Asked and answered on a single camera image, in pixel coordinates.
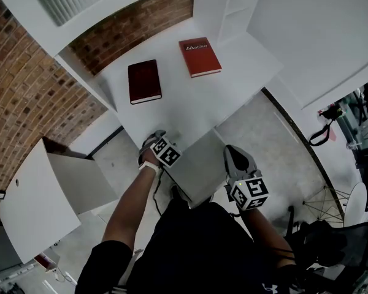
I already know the tall white cabinet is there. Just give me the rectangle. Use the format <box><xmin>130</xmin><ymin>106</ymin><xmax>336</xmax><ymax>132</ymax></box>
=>
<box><xmin>246</xmin><ymin>0</ymin><xmax>368</xmax><ymax>110</ymax></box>

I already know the black office chair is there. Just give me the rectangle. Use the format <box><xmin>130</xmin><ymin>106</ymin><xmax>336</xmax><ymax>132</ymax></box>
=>
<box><xmin>285</xmin><ymin>205</ymin><xmax>368</xmax><ymax>289</ymax></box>

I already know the white stool with wire legs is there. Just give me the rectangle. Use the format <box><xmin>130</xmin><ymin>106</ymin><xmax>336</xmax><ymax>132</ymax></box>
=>
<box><xmin>302</xmin><ymin>181</ymin><xmax>368</xmax><ymax>228</ymax></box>

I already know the white wristband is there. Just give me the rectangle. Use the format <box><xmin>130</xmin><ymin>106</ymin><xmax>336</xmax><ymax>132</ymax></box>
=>
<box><xmin>137</xmin><ymin>160</ymin><xmax>161</xmax><ymax>174</ymax></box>

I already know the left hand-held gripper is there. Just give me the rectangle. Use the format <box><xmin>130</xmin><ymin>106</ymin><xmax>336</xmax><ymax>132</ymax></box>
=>
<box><xmin>138</xmin><ymin>129</ymin><xmax>182</xmax><ymax>168</ymax></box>

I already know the person's left hand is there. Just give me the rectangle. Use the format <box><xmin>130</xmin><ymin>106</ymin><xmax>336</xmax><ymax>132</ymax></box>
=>
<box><xmin>142</xmin><ymin>147</ymin><xmax>158</xmax><ymax>165</ymax></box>

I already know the black strap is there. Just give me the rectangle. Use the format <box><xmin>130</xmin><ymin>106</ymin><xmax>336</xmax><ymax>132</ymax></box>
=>
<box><xmin>308</xmin><ymin>106</ymin><xmax>345</xmax><ymax>148</ymax></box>

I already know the white desk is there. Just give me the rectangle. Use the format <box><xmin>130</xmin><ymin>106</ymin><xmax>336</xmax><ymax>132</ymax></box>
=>
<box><xmin>93</xmin><ymin>31</ymin><xmax>285</xmax><ymax>136</ymax></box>

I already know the white open shelf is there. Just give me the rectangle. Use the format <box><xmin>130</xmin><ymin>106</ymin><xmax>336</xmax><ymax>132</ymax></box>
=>
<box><xmin>216</xmin><ymin>0</ymin><xmax>266</xmax><ymax>48</ymax></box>

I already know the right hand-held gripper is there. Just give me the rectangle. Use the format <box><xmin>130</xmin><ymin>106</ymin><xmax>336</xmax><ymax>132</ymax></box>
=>
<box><xmin>223</xmin><ymin>145</ymin><xmax>270</xmax><ymax>212</ymax></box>

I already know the person's black shirt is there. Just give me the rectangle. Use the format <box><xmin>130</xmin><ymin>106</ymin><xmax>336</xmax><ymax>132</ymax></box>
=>
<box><xmin>75</xmin><ymin>200</ymin><xmax>299</xmax><ymax>294</ymax></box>

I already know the white wall cabinet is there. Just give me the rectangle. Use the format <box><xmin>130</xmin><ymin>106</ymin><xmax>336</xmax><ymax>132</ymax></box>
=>
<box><xmin>0</xmin><ymin>0</ymin><xmax>194</xmax><ymax>58</ymax></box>

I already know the person's left forearm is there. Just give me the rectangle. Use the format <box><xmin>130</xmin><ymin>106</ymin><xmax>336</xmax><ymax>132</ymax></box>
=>
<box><xmin>102</xmin><ymin>164</ymin><xmax>163</xmax><ymax>252</ymax></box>

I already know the white desk drawer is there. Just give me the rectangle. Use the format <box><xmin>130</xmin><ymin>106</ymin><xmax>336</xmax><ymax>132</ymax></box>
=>
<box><xmin>164</xmin><ymin>129</ymin><xmax>228</xmax><ymax>210</ymax></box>

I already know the person's right forearm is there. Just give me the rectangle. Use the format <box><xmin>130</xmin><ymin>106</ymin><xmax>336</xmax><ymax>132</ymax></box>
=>
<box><xmin>241</xmin><ymin>206</ymin><xmax>296</xmax><ymax>271</ymax></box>

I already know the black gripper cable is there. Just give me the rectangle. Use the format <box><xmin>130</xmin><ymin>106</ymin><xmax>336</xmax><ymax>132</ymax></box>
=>
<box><xmin>152</xmin><ymin>167</ymin><xmax>164</xmax><ymax>217</ymax></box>

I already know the dark red book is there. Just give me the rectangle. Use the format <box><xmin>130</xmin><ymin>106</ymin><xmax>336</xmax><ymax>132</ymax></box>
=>
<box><xmin>127</xmin><ymin>59</ymin><xmax>163</xmax><ymax>105</ymax></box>

